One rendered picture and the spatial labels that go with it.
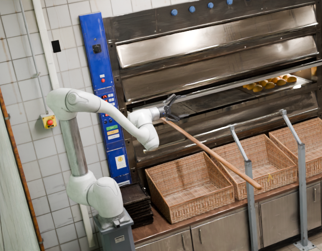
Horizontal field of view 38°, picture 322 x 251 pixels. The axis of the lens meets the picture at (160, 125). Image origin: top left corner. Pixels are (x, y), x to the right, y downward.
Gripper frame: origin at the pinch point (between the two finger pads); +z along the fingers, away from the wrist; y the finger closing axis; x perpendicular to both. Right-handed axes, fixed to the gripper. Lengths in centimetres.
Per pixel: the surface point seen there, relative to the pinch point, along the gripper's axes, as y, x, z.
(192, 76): -3, -55, 32
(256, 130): 60, -55, 87
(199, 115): 32, -55, 34
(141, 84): -6, -56, -12
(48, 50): -47, -53, -76
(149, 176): 66, -43, -21
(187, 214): 87, -6, -7
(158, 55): -26, -53, 4
